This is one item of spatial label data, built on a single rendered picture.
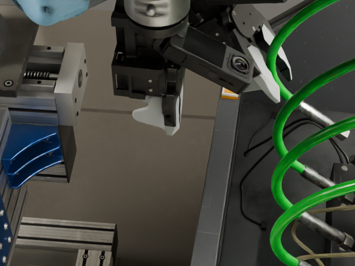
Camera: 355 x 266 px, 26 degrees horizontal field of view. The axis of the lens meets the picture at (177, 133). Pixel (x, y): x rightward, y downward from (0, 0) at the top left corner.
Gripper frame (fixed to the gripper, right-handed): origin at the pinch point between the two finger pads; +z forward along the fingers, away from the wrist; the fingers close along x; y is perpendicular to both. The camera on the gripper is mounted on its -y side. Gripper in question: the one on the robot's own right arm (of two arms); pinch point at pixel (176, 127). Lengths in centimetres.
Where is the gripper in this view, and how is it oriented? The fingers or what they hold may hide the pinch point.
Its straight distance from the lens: 102.6
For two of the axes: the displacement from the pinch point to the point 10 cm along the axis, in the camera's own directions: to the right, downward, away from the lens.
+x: -1.6, 7.5, -6.5
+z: 0.0, 6.5, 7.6
